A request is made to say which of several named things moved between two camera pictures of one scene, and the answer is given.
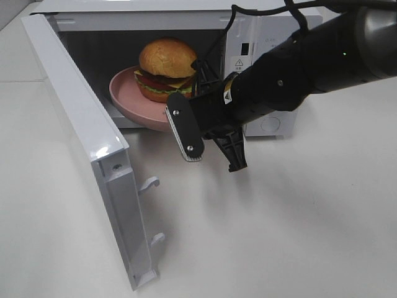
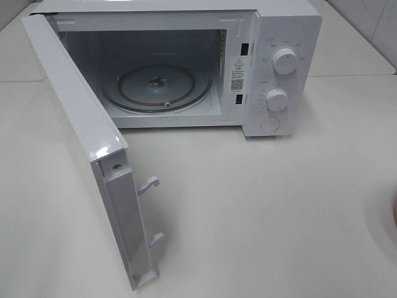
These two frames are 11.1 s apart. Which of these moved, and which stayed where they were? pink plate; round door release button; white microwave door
Moved: pink plate
Stayed: white microwave door; round door release button
